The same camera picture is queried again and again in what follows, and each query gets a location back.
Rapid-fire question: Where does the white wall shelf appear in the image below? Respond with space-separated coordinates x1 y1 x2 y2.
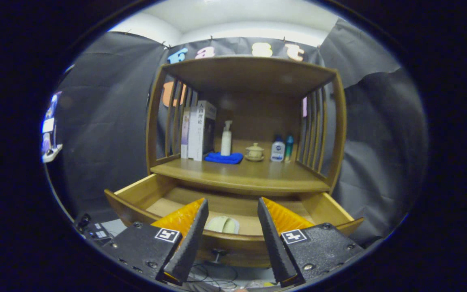
42 145 63 163

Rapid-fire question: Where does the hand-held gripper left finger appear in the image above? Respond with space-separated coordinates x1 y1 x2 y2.
103 198 210 286

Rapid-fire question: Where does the white pump bottle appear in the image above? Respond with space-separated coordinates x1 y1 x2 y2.
221 120 233 157

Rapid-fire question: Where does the wooden drawer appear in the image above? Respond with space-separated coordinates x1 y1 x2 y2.
104 174 364 268

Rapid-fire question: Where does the wooden cabinet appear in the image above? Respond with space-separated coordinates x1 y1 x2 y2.
145 56 347 196

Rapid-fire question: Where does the tangle of thin cables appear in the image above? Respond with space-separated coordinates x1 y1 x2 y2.
187 262 239 289

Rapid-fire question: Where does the purple printed box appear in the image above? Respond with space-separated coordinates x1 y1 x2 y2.
42 93 60 152

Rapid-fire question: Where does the thick book with portrait cover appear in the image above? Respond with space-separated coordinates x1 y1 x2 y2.
194 100 217 162

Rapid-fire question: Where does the beige lidded tea cup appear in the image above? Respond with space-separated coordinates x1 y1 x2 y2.
244 142 265 162

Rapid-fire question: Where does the white lotion bottle blue cap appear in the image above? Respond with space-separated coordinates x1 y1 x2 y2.
270 135 286 163

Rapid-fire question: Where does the pale green handled sponge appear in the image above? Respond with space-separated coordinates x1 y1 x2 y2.
205 216 240 234

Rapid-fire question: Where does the black round drawer knob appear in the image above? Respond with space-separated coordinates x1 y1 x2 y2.
210 248 229 265

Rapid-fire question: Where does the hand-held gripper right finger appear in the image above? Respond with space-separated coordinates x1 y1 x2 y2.
257 197 366 288

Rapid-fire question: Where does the wooden countertop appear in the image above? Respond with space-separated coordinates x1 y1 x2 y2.
150 140 331 196

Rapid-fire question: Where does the black floor device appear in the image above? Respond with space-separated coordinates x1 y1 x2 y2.
84 222 112 245

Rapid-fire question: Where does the blue cloth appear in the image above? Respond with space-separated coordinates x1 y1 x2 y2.
204 152 244 165

